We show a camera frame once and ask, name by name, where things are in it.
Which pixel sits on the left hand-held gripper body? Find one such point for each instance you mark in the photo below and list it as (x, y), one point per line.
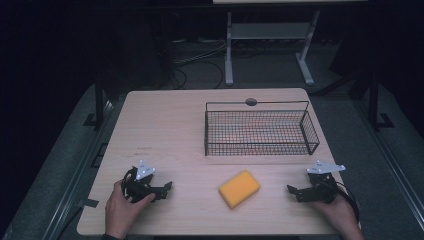
(140, 181)

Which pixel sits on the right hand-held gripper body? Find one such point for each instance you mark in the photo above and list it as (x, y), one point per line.
(322, 186)

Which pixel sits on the yellow sponge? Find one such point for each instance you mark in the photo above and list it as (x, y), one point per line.
(239, 189)

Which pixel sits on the person's left hand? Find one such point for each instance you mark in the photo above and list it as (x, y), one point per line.
(124, 209)

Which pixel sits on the person's right hand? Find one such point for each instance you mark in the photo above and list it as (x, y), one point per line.
(336, 216)

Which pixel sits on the round table grommet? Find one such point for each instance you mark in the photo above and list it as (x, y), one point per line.
(251, 101)

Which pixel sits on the white metal stand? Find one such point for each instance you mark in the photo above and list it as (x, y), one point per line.
(268, 43)

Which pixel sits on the aluminium rail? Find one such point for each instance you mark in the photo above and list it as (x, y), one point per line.
(71, 186)
(390, 160)

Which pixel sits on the black metal post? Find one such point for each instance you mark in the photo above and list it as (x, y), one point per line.
(98, 100)
(374, 103)

